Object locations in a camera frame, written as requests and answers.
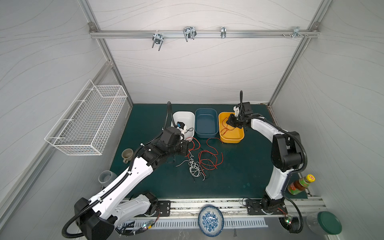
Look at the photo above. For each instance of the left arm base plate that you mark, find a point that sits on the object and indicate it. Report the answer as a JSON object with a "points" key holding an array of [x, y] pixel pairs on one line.
{"points": [[159, 209]]}

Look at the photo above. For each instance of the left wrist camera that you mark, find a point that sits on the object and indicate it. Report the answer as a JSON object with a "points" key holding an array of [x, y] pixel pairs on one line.
{"points": [[183, 127]]}

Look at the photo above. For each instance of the metal hook clamp middle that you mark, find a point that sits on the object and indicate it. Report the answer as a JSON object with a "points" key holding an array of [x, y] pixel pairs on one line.
{"points": [[189, 33]]}

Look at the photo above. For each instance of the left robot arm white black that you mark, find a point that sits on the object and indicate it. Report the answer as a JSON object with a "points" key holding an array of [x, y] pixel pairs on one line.
{"points": [[96, 218]]}

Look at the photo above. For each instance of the metal hook clamp left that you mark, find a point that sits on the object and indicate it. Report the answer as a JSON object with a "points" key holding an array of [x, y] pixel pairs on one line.
{"points": [[157, 39]]}

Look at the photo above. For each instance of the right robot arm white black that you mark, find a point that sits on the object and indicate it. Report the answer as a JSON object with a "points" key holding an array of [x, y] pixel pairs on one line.
{"points": [[288, 154]]}

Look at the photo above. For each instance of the aluminium crossbar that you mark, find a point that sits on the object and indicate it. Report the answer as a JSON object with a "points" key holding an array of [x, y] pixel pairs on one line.
{"points": [[201, 34]]}

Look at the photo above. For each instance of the white wire basket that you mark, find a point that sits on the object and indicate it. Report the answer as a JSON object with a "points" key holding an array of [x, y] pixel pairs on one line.
{"points": [[86, 125]]}

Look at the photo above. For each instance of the metal hook small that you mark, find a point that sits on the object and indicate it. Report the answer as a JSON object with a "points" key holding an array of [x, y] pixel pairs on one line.
{"points": [[223, 32]]}

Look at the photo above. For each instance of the blue white patterned plate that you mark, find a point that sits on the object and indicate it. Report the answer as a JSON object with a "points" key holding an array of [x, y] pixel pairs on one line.
{"points": [[211, 221]]}

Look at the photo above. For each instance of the clear plastic cup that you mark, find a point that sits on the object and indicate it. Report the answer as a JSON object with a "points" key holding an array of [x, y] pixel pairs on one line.
{"points": [[106, 177]]}

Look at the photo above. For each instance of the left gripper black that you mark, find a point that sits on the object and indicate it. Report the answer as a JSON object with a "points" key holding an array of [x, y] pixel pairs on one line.
{"points": [[184, 144]]}

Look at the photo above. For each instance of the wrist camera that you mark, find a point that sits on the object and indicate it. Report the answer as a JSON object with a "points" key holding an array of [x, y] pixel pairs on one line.
{"points": [[236, 110], [183, 127]]}

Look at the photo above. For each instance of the olive green mug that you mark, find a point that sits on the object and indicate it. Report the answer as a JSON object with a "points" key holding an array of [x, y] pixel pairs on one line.
{"points": [[127, 155]]}

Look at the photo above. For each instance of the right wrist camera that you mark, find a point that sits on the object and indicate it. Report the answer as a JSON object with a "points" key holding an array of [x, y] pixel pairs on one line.
{"points": [[236, 110]]}

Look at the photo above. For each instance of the bottle with yellow cap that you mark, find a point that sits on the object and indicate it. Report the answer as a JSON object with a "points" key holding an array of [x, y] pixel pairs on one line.
{"points": [[301, 184]]}

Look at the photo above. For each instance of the jar with green lid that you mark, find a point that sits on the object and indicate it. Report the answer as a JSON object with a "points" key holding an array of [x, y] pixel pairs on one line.
{"points": [[324, 223]]}

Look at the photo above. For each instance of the blue plastic bin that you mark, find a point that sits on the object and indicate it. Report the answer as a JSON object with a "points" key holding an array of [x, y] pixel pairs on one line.
{"points": [[206, 123]]}

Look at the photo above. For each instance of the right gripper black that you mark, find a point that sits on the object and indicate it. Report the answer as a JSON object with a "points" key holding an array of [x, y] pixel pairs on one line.
{"points": [[233, 120]]}

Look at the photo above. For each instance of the yellow plastic bin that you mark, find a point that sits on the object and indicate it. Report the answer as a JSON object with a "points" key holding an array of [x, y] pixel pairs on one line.
{"points": [[228, 134]]}

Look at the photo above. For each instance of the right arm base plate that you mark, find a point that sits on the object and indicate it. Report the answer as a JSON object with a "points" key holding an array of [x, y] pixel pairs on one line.
{"points": [[258, 207]]}

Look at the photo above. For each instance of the metal hook clamp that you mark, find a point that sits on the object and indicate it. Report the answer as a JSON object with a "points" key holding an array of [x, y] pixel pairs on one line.
{"points": [[157, 39], [189, 33]]}

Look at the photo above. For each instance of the metal bracket right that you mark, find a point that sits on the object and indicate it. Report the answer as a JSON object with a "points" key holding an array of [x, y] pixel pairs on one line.
{"points": [[295, 34]]}

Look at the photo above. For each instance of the white plastic bin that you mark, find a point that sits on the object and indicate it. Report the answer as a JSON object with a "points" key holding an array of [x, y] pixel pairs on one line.
{"points": [[189, 119]]}

